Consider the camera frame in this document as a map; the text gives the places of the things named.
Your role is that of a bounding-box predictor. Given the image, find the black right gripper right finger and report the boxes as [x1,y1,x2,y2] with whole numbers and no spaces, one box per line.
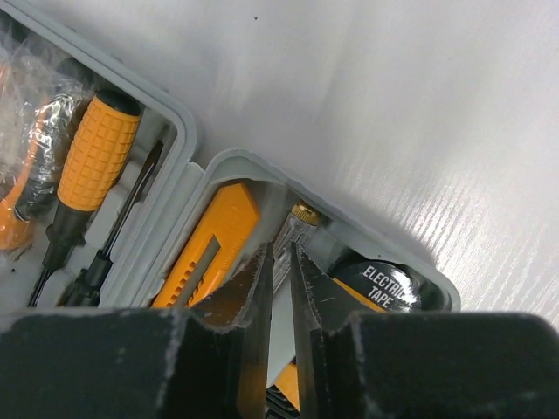
[291,244,558,418]

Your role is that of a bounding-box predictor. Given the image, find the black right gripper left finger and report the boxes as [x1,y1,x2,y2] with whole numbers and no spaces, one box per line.
[1,244,273,418]

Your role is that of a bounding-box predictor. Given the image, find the orange handle slim screwdriver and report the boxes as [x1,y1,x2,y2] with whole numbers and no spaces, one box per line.
[65,139,165,309]

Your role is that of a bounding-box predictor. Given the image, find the orange black utility knife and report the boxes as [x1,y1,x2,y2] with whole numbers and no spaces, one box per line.
[152,182,259,308]

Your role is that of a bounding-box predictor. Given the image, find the grey plastic tool case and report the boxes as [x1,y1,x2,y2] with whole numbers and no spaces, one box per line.
[0,0,462,419]

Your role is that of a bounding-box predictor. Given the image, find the orange handle thick screwdriver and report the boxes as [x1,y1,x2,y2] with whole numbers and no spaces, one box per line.
[27,89,141,307]

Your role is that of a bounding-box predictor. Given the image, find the orange handle pliers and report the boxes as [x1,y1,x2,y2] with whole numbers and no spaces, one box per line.
[1,24,94,252]

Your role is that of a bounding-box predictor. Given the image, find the orange hex key holder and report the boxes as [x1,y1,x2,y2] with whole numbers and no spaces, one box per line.
[265,358,300,418]

